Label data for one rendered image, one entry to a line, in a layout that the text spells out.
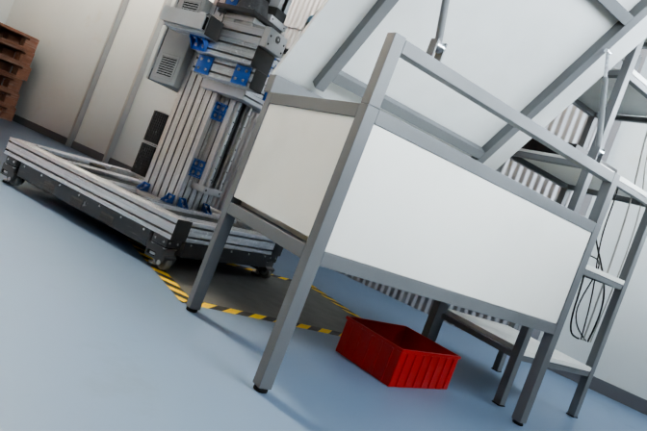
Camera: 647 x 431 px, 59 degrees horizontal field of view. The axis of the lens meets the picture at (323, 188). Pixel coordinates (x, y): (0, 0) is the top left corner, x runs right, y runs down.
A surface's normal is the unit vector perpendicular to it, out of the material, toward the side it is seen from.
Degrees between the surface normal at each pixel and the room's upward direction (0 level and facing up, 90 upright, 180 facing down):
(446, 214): 90
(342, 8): 126
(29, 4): 90
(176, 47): 90
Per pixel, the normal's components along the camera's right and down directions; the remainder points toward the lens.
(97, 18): -0.46, -0.18
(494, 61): 0.20, 0.71
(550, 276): 0.51, 0.19
